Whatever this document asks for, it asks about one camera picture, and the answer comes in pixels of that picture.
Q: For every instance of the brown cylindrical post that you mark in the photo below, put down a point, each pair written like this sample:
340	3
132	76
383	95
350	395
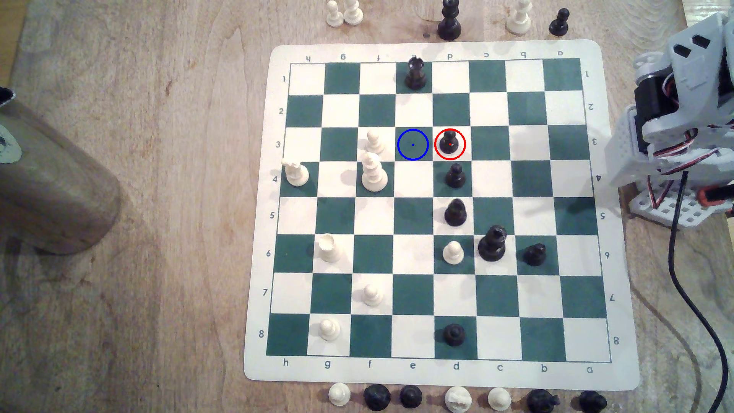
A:
51	189

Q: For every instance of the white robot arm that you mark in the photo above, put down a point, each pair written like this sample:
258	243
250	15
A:
705	63

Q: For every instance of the white chess rook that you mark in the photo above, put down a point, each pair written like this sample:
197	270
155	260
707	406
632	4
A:
328	248

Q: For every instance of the green white chess mat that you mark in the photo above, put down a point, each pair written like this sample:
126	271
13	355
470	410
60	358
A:
516	298

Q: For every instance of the black chess pawn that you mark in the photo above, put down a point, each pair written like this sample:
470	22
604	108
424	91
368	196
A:
410	397
535	254
455	176
449	143
454	335
559	24

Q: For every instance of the white chess pawn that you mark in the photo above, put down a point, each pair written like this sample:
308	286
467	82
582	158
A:
499	399
339	394
373	295
453	253
329	330
335	16
375	142

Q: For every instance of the black chess queen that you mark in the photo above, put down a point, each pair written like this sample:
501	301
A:
492	245

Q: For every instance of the orange black clamp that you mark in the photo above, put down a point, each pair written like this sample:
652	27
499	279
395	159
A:
714	198

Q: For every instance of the white chess queen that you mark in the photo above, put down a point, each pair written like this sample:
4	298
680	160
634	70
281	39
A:
374	175

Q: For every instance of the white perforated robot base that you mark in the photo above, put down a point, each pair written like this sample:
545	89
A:
676	215

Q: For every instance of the black chess knight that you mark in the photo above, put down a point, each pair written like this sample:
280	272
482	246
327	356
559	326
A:
592	402
541	401

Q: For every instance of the white chess knight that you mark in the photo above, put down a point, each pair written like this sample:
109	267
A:
296	174
458	400

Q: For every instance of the white chess king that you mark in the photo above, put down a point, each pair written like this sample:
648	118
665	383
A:
518	20

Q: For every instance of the black pawn d5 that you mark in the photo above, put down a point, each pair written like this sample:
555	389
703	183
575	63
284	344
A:
455	213

